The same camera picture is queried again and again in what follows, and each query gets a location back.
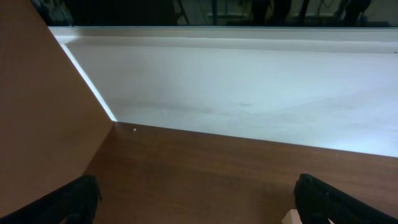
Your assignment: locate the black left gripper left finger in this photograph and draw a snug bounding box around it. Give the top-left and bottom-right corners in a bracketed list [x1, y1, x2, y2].
[1, 175, 101, 224]

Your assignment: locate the brown cardboard box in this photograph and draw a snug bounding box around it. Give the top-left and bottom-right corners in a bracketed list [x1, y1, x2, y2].
[281, 208, 335, 224]

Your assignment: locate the brown wooden side panel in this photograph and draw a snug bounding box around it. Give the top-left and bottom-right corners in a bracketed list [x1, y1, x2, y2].
[1, 0, 113, 216]

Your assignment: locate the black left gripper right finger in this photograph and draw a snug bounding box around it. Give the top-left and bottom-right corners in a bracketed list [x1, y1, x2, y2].
[294, 174, 397, 224]

